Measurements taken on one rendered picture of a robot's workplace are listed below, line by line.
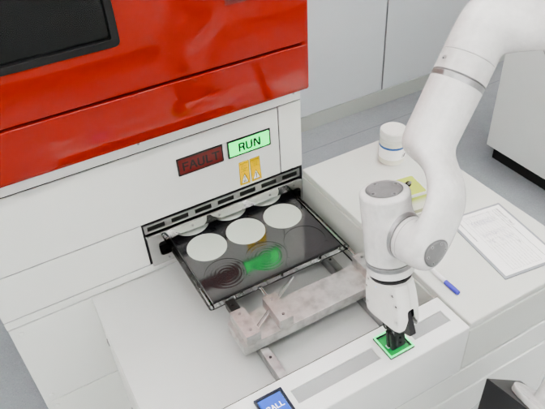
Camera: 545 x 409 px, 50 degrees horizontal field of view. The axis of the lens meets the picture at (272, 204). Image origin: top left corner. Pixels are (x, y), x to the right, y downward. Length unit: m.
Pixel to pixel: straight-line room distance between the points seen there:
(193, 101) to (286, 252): 0.43
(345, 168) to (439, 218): 0.69
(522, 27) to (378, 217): 0.36
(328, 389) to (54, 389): 0.86
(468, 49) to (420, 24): 2.83
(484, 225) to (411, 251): 0.54
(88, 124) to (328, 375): 0.66
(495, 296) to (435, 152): 0.43
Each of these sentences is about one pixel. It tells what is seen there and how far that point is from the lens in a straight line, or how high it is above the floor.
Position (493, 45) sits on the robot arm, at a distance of 1.00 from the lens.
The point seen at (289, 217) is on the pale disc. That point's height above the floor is 0.90.
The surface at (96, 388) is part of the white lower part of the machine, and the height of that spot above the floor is 0.49.
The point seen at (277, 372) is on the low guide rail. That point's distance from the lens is 1.25.
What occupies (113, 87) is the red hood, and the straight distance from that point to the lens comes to 1.19.
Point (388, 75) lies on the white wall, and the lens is 3.79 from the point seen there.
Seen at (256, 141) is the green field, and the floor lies 1.10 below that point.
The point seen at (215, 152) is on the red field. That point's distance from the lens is 1.40.
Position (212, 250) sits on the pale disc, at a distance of 1.44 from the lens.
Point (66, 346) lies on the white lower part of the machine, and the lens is 1.61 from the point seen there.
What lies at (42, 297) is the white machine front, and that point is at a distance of 1.48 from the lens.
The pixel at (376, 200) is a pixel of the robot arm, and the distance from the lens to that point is 0.94.
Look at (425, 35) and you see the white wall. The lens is 3.87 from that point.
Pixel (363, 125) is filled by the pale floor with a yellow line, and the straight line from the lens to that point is 3.61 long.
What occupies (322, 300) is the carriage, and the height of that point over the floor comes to 0.88.
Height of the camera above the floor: 1.88
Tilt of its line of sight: 39 degrees down
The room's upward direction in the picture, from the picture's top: 4 degrees counter-clockwise
